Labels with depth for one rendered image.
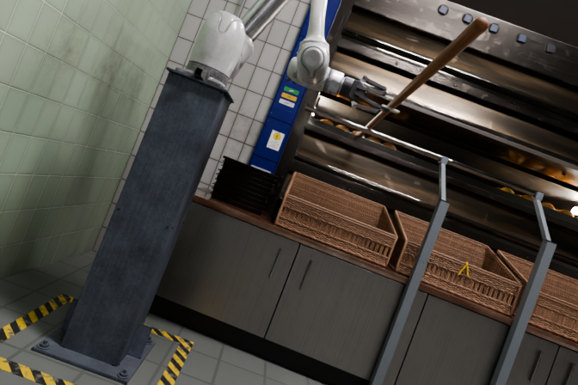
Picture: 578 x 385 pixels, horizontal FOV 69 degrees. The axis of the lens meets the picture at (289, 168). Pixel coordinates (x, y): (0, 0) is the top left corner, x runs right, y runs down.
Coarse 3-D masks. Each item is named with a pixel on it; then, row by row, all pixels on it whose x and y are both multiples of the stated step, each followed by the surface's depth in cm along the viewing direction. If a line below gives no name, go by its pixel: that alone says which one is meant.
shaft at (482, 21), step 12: (480, 24) 78; (468, 36) 82; (456, 48) 89; (444, 60) 97; (432, 72) 107; (408, 84) 129; (420, 84) 120; (396, 96) 145; (408, 96) 136; (372, 120) 194; (360, 132) 235
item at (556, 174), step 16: (368, 96) 232; (400, 112) 236; (416, 112) 228; (432, 112) 227; (432, 128) 240; (448, 128) 233; (464, 128) 225; (480, 144) 237; (496, 144) 229; (512, 144) 224; (512, 160) 240; (528, 160) 233; (544, 160) 226; (560, 160) 224; (560, 176) 237; (576, 176) 230
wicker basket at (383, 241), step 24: (288, 192) 196; (312, 192) 235; (336, 192) 236; (288, 216) 231; (312, 216) 191; (336, 216) 190; (360, 216) 234; (384, 216) 225; (336, 240) 190; (360, 240) 230; (384, 240) 191; (384, 264) 190
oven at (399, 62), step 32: (352, 0) 245; (384, 64) 246; (416, 64) 242; (320, 96) 256; (480, 96) 241; (512, 96) 248; (320, 128) 242; (352, 128) 321; (384, 128) 275; (416, 128) 250; (576, 128) 238; (288, 160) 242; (480, 160) 260; (352, 192) 240; (480, 192) 238; (544, 192) 284; (576, 192) 248; (448, 224) 238
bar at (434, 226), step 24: (336, 120) 205; (408, 144) 203; (528, 192) 201; (432, 216) 183; (432, 240) 179; (408, 288) 178; (528, 288) 178; (408, 312) 178; (528, 312) 177; (384, 360) 177; (504, 360) 176; (504, 384) 176
